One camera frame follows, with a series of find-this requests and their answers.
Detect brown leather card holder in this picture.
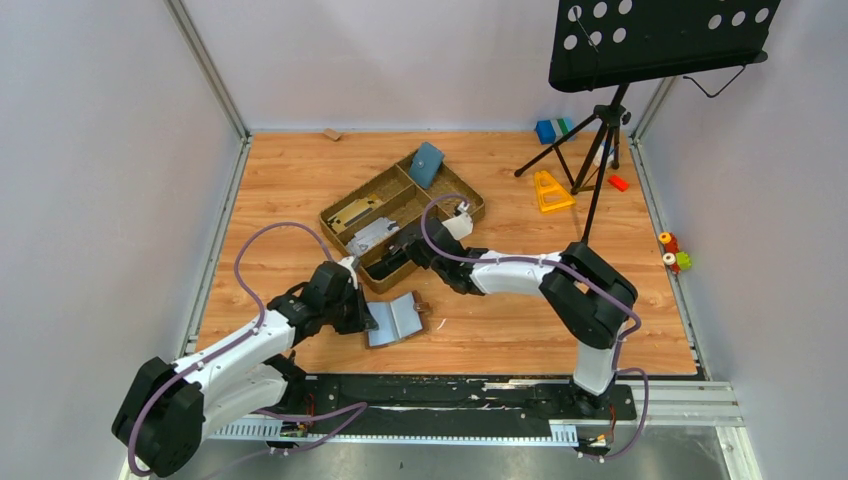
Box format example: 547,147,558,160
366,291,432,349

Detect woven divided basket tray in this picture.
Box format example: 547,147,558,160
319,151,486,293

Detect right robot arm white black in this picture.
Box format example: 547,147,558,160
389,217,641,416

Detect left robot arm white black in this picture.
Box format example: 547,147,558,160
111,256,376,477

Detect black card in basket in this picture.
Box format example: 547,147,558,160
366,251,418,281

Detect silver grey card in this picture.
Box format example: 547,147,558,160
346,217,400,257

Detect gold credit card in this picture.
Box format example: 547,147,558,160
326,194,383,233

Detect blue leather card holder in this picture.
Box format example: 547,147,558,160
407,142,445,189

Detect yellow triangular toy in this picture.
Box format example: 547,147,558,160
533,170,576,214

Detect small cardboard piece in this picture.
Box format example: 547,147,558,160
323,128,342,142

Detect blue green white blocks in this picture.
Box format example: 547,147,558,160
534,117,575,145

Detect small red block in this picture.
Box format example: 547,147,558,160
608,175,630,192

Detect orange green toy pieces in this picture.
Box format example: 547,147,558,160
658,231,693,274

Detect black music stand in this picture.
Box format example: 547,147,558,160
541,0,780,243

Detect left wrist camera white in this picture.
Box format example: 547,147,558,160
337,255,361,290

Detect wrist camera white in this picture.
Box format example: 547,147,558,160
337,255,361,290
442,201,474,241

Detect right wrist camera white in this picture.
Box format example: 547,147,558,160
442,201,474,241

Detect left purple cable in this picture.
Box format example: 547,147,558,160
125,221,368,480

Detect white cable duct rail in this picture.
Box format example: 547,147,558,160
211,417,580,448

